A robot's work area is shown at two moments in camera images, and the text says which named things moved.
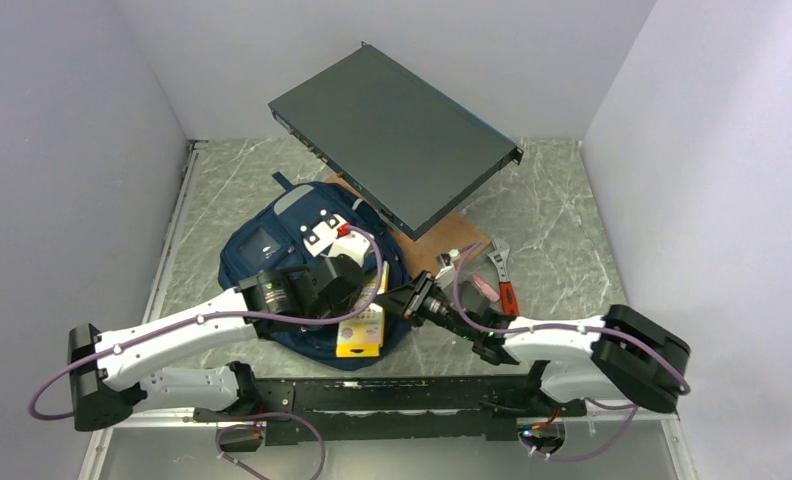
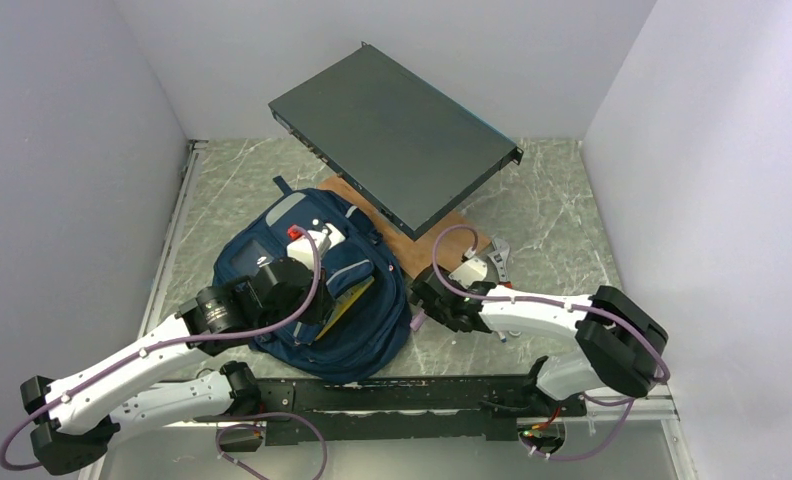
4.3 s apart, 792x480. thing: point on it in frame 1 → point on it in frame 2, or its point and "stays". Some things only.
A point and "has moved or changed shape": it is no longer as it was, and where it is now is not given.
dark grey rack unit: (414, 154) stays
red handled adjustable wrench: (508, 299) stays
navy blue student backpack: (272, 236) has moved or changed shape
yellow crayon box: (363, 335) has moved or changed shape
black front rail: (408, 409) stays
